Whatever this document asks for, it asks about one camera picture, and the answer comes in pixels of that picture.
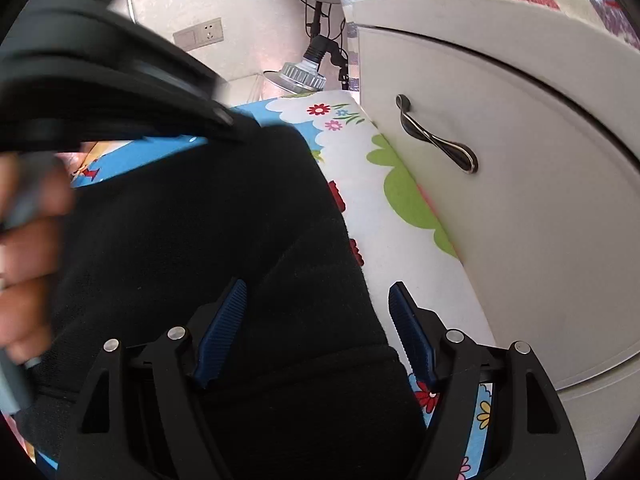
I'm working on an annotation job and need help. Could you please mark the black pants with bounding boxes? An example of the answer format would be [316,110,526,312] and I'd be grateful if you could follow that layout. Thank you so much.
[20,122,431,480]

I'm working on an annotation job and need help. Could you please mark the colourful printed play mat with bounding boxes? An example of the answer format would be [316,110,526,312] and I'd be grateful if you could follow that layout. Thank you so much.
[30,89,498,480]

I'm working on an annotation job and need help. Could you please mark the person's left hand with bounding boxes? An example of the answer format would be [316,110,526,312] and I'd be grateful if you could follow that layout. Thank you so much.
[0,152,77,363]

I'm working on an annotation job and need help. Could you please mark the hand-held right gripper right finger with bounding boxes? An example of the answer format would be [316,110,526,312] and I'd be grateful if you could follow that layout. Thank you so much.
[388,281,586,480]

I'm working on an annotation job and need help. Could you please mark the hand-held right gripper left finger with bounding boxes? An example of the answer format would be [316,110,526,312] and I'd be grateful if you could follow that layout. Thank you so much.
[59,278,248,480]

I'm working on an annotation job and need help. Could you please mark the black silver cabinet handle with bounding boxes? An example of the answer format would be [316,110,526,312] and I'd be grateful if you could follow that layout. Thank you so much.
[395,94,478,175]

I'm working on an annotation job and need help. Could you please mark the clear plastic container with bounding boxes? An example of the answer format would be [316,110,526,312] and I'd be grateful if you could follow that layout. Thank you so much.
[227,71,288,109]

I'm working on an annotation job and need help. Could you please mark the white wall socket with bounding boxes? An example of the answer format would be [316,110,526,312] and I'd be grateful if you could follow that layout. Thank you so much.
[195,18,224,44]

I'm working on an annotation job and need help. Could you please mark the white cabinet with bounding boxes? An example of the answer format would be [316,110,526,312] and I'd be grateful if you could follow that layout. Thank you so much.
[339,0,640,480]

